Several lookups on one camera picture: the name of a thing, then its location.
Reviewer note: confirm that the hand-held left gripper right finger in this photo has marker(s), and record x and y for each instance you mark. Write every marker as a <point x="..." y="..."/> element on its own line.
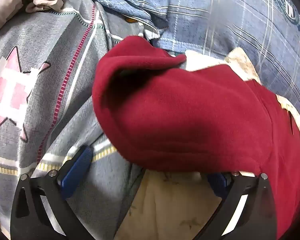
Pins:
<point x="218" y="183"/>

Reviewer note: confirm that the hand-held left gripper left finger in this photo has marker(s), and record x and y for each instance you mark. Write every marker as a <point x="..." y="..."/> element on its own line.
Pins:
<point x="76" y="170"/>

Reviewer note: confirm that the dark red fleece garment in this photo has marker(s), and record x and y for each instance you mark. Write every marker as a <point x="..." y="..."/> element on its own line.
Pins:
<point x="177" y="110"/>

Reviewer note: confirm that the cream floral sheet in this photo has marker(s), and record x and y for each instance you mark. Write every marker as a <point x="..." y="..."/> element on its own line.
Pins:
<point x="165" y="205"/>

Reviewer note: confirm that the grey star print quilt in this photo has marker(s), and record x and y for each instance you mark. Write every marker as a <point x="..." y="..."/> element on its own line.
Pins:
<point x="40" y="55"/>

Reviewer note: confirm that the blue plaid shirt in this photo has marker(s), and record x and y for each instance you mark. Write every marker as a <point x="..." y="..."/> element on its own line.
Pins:
<point x="215" y="17"/>

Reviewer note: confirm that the beige garment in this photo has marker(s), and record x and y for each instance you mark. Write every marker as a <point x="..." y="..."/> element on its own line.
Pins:
<point x="43" y="2"/>

